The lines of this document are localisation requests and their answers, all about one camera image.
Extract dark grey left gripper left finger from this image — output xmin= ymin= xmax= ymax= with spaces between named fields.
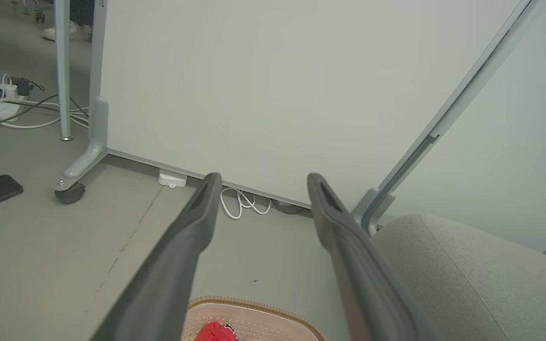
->
xmin=91 ymin=172 xmax=222 ymax=341

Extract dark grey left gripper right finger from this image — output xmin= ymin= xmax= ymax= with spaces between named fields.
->
xmin=307 ymin=173 xmax=425 ymax=341

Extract red cloth item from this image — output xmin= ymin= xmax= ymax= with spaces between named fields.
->
xmin=194 ymin=321 xmax=239 ymax=341

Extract grey upholstered seat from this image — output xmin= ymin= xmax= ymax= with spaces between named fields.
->
xmin=370 ymin=214 xmax=546 ymax=341

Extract small white plastic box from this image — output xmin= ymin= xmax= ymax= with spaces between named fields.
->
xmin=158 ymin=168 xmax=188 ymax=189

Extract cream laundry basket brown rim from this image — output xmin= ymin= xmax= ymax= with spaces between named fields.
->
xmin=181 ymin=296 xmax=326 ymax=341

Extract black caster wheel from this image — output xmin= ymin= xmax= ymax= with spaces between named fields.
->
xmin=55 ymin=182 xmax=86 ymax=205

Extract grey round table leg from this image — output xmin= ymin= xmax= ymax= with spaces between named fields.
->
xmin=54 ymin=0 xmax=73 ymax=141

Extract black power adapter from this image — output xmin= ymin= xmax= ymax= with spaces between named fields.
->
xmin=10 ymin=77 xmax=32 ymax=97

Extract white sneaker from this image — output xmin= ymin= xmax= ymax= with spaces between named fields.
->
xmin=42 ymin=21 xmax=92 ymax=42

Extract dark trouser leg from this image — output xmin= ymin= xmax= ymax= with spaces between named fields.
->
xmin=69 ymin=0 xmax=95 ymax=27

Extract office chair base with casters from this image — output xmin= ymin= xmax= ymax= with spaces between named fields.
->
xmin=0 ymin=0 xmax=46 ymax=23

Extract coiled white cable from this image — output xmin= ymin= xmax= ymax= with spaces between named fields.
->
xmin=219 ymin=188 xmax=272 ymax=220

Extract grey floor cable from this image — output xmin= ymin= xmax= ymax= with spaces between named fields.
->
xmin=272 ymin=200 xmax=308 ymax=215

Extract long white floor cable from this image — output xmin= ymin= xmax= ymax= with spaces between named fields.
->
xmin=0 ymin=99 xmax=90 ymax=130

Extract white partition panel grey frame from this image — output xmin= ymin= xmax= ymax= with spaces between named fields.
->
xmin=51 ymin=0 xmax=534 ymax=223
xmin=363 ymin=0 xmax=546 ymax=256

